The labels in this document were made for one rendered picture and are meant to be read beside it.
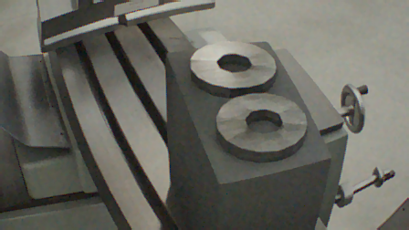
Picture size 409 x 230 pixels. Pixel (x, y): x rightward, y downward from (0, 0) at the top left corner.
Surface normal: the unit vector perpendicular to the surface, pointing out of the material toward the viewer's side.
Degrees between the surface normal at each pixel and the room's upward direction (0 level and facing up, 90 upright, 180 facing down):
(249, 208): 90
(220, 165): 0
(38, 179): 90
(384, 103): 0
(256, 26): 0
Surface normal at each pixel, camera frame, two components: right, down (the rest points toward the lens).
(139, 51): 0.00, -0.79
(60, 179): 0.39, 0.56
